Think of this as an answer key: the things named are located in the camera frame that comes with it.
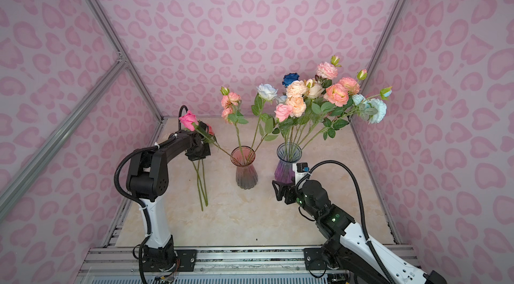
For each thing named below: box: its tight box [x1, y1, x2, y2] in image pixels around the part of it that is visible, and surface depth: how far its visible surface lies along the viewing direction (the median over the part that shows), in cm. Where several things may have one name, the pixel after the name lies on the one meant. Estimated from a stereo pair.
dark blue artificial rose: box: [281, 72, 300, 88], surface depth 77 cm
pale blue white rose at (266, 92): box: [250, 83, 280, 153], surface depth 72 cm
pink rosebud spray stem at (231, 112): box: [220, 86, 249, 165], surface depth 74 cm
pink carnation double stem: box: [314, 54, 342, 82], surface depth 68 cm
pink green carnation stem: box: [297, 68, 369, 153], surface depth 65 cm
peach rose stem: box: [285, 80, 308, 152], surface depth 67 cm
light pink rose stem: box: [274, 103, 294, 155], surface depth 66 cm
